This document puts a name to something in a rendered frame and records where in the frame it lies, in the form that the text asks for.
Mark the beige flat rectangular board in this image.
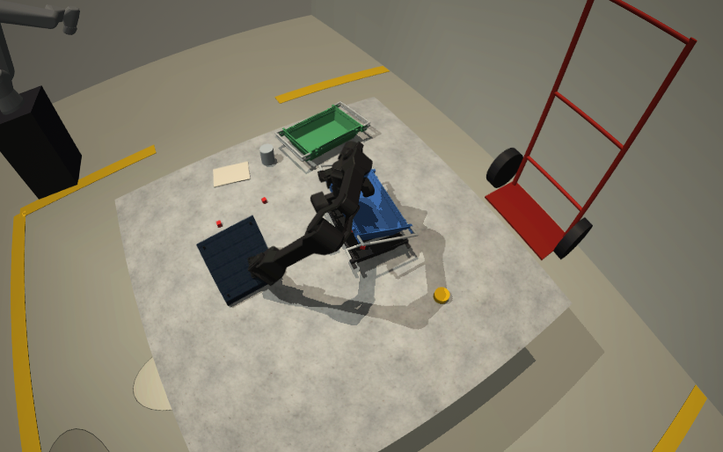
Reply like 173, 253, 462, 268
213, 162, 251, 188

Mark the yellow short cylinder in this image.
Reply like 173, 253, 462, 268
433, 287, 450, 303

